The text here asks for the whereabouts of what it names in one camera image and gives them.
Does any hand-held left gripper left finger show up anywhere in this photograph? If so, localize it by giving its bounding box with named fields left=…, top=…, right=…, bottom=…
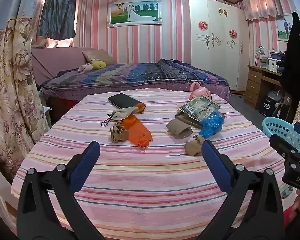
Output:
left=17, top=141, right=110, bottom=240

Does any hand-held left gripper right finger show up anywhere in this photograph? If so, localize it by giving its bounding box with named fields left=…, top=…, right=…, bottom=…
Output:
left=190, top=139, right=284, bottom=240

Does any light blue plastic basket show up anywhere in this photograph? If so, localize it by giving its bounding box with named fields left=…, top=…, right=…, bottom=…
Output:
left=262, top=117, right=300, bottom=153

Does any blue plastic bag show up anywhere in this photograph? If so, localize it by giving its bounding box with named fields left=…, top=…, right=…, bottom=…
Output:
left=199, top=111, right=225, bottom=138

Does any orange plastic bag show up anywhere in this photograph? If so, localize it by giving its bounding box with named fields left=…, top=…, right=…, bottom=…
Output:
left=121, top=116, right=153, bottom=147

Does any cardboard box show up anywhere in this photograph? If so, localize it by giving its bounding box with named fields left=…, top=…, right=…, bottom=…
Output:
left=277, top=93, right=293, bottom=121

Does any black box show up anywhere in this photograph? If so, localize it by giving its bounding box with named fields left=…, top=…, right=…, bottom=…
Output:
left=258, top=95, right=278, bottom=118

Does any pink striped blanket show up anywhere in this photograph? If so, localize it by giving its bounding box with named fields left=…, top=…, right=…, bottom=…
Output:
left=11, top=88, right=297, bottom=240

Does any silver printed packet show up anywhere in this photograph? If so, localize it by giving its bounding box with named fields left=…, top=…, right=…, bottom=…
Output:
left=179, top=96, right=222, bottom=119

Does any black hanging coat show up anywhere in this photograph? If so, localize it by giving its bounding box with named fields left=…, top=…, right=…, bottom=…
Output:
left=279, top=11, right=300, bottom=123

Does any grey cloth pouch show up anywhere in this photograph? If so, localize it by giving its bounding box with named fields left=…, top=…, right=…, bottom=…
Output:
left=107, top=106, right=139, bottom=121

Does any wooden desk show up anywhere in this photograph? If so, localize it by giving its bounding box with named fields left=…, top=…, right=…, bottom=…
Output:
left=243, top=64, right=291, bottom=111

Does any pile of dark clothes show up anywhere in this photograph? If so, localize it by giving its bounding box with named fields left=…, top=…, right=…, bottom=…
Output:
left=277, top=55, right=291, bottom=73

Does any white appliance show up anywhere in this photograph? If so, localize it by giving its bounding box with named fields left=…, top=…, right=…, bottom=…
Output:
left=261, top=56, right=281, bottom=72

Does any black phone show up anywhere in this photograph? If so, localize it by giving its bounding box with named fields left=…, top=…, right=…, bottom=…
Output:
left=108, top=93, right=141, bottom=109

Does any pink mug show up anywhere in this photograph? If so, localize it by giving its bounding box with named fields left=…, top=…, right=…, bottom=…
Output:
left=189, top=81, right=212, bottom=101

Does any purple lid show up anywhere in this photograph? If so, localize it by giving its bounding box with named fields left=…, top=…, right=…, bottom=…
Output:
left=268, top=50, right=286, bottom=61

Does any desk lamp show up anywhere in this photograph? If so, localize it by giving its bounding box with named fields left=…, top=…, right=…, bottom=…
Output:
left=254, top=45, right=266, bottom=67

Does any purple dotted bed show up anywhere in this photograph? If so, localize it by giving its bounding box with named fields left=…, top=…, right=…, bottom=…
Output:
left=39, top=58, right=232, bottom=105

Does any pink plush toy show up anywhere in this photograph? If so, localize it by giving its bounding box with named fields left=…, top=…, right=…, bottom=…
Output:
left=78, top=63, right=93, bottom=74

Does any yellow plush toy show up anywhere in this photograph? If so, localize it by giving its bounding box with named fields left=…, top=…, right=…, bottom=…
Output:
left=91, top=60, right=108, bottom=70

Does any small framed photo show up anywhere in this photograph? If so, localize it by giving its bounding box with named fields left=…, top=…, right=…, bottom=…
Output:
left=275, top=12, right=294, bottom=42

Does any plaid quilt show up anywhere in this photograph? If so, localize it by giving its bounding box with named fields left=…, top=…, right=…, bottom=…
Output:
left=44, top=58, right=229, bottom=91

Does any pink headboard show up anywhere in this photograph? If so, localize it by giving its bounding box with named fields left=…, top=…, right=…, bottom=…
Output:
left=31, top=47, right=96, bottom=85

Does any white wardrobe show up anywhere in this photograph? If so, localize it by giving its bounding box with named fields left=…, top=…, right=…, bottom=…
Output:
left=182, top=0, right=251, bottom=92

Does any beige pillow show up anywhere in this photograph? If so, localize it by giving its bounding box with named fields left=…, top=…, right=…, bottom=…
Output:
left=82, top=49, right=114, bottom=67

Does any pink valance curtain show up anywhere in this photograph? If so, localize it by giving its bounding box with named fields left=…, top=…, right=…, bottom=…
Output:
left=242, top=0, right=284, bottom=22

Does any dark window cloth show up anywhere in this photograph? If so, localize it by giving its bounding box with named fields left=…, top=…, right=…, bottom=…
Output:
left=37, top=0, right=77, bottom=41

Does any framed wedding photo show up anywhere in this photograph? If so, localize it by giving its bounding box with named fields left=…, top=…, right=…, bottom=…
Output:
left=107, top=0, right=163, bottom=28

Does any black cord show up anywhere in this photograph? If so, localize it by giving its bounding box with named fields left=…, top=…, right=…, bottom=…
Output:
left=101, top=114, right=116, bottom=127

